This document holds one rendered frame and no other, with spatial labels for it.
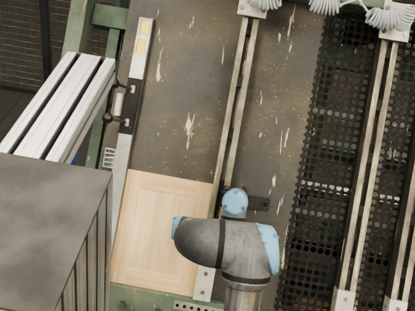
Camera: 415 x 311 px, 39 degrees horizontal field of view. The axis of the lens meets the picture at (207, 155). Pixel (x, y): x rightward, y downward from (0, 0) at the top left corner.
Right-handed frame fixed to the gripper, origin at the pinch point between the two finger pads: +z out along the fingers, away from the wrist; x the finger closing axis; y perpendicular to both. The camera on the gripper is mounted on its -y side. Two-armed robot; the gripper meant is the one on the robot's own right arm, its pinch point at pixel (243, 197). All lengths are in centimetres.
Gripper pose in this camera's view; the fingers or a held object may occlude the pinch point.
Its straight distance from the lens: 208.0
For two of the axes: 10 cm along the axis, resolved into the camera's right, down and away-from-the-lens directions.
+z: 0.7, 0.2, 10.0
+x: -1.8, 9.8, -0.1
